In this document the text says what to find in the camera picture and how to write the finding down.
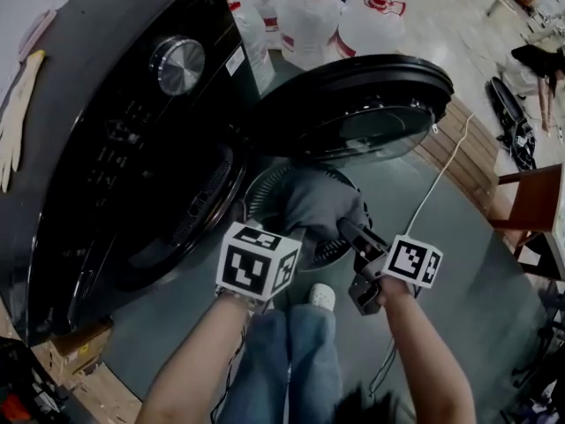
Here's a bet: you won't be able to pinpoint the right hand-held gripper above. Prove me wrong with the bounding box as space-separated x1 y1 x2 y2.
337 216 444 317

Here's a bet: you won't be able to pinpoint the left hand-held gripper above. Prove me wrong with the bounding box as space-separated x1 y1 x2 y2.
215 220 304 315

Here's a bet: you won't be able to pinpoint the dark grey garment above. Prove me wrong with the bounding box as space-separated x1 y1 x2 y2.
270 167 369 246

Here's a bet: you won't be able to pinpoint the round slatted laundry basket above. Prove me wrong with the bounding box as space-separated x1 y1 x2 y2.
241 163 377 274

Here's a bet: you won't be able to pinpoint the black washing machine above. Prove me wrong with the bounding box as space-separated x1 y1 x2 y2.
0 0 456 349

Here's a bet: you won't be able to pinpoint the person's right forearm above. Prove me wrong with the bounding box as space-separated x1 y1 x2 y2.
376 276 481 424

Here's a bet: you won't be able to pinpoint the person's left forearm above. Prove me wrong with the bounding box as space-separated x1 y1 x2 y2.
134 296 253 424

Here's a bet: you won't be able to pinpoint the person's right white shoe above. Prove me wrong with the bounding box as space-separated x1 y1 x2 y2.
307 282 337 313

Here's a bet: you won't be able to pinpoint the person's blue jeans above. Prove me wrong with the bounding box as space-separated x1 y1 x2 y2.
217 304 346 424

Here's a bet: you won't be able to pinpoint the wooden slat platform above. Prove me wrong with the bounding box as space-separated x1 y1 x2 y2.
413 94 503 221

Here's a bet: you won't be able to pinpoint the round black washer door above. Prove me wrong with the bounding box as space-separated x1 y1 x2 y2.
248 52 456 163

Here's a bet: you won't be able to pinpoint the brown wooden chair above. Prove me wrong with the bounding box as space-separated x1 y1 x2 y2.
488 163 565 278

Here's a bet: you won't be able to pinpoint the cardboard boxes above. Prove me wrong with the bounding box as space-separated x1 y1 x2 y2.
69 363 147 424

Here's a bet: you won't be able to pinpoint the black suitcase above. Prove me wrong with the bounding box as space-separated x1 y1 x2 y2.
484 75 539 171

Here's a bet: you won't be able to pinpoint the silver washer dial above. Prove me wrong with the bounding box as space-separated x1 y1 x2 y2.
148 34 207 98

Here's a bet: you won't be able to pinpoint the cream work glove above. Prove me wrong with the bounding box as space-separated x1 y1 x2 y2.
0 49 49 193

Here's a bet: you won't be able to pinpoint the small white stool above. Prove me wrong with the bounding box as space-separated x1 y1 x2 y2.
486 0 516 18

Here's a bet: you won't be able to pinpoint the pink case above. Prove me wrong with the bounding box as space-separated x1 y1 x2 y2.
16 8 59 62

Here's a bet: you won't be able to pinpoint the white cable with adapter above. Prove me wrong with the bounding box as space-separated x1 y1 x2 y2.
403 111 477 241

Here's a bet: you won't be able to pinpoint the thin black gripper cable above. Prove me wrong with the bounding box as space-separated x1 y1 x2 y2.
210 323 249 424

